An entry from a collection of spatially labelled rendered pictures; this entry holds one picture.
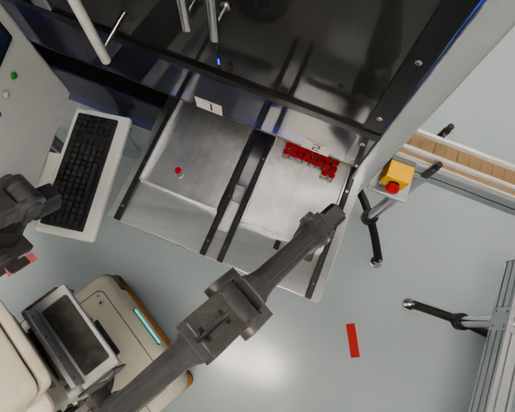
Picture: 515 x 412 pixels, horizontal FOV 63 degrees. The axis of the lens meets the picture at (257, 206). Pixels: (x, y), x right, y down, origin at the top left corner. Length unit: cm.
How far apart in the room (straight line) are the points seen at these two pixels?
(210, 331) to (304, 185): 77
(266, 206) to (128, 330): 91
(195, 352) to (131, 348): 126
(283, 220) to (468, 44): 75
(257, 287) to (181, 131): 78
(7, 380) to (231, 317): 42
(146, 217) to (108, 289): 69
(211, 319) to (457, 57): 59
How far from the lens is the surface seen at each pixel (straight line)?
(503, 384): 187
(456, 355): 240
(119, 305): 194
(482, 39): 78
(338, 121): 108
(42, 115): 152
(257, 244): 129
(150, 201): 135
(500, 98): 289
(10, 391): 90
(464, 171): 143
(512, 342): 189
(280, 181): 134
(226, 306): 69
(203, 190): 133
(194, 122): 142
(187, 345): 68
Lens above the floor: 215
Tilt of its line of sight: 75 degrees down
